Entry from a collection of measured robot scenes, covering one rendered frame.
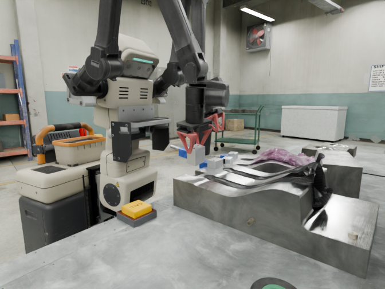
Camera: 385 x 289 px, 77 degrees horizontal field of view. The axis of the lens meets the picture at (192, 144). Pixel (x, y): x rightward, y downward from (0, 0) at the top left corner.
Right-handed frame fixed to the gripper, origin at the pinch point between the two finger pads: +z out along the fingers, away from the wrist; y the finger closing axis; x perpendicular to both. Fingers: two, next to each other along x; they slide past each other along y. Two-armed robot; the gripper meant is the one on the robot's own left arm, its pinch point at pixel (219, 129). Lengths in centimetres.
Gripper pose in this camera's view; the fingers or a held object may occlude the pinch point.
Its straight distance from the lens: 111.6
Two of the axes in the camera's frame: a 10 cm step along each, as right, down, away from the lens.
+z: 3.9, 9.2, -0.4
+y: 4.7, -1.6, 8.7
